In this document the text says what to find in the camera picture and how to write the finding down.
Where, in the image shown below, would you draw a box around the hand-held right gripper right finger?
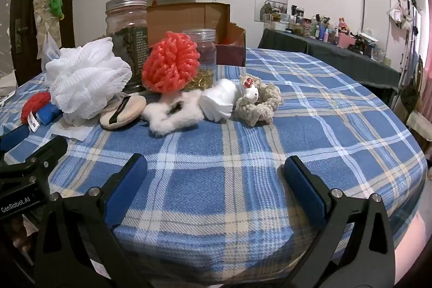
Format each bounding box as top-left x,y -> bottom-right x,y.
277,155 -> 397,288

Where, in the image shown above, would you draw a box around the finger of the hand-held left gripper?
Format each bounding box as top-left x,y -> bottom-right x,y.
0,127 -> 32,154
20,135 -> 69,181

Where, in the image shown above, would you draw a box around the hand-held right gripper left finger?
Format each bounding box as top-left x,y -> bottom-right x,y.
34,153 -> 159,288

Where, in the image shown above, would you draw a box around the white sachet packet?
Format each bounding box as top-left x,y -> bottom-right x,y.
50,121 -> 98,142

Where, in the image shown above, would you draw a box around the blue packet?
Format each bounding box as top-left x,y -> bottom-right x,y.
36,103 -> 62,124

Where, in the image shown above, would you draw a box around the red knitted scrubber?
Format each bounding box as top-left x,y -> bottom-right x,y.
20,92 -> 52,125

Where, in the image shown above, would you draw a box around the white fluffy star hair clip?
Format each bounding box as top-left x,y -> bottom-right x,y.
141,90 -> 205,137

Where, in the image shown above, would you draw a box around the beige powder puff black strap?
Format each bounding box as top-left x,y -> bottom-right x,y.
99,94 -> 147,130

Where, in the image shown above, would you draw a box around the white mesh bath loofah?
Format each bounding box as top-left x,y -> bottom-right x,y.
45,37 -> 133,127

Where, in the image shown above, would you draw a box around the beige knit scrunchie cat charm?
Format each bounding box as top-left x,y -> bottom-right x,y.
234,74 -> 285,127

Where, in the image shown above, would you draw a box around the white cloth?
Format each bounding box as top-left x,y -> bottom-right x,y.
198,79 -> 241,122

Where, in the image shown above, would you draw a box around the coral mesh bath loofah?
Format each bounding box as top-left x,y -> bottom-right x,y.
142,32 -> 200,93

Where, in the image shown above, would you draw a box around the cardboard box red lining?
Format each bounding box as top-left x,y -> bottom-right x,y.
146,2 -> 247,67

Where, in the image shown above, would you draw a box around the blue plaid blanket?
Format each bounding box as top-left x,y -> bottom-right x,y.
0,47 -> 428,285

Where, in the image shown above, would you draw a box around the clear plastic bag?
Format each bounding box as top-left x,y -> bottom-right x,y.
36,32 -> 61,71

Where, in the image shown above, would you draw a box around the clear hanging organizer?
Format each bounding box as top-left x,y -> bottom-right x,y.
31,0 -> 63,59

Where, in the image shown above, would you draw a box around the table with dark cloth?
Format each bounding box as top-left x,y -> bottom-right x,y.
258,28 -> 402,106

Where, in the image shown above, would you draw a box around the green plush toy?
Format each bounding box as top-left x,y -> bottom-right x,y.
49,0 -> 65,19

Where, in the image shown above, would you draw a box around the large glass jar metal lid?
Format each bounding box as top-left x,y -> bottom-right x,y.
105,0 -> 151,93

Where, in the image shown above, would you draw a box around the small clear jar gold clips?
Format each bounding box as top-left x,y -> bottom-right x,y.
182,29 -> 217,89

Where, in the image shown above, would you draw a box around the row of cosmetic bottles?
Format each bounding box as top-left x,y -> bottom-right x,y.
260,1 -> 392,66

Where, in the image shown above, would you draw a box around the white cabinet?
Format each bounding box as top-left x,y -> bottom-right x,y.
363,0 -> 422,73

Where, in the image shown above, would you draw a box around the door handle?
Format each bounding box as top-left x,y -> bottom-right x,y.
15,21 -> 28,46

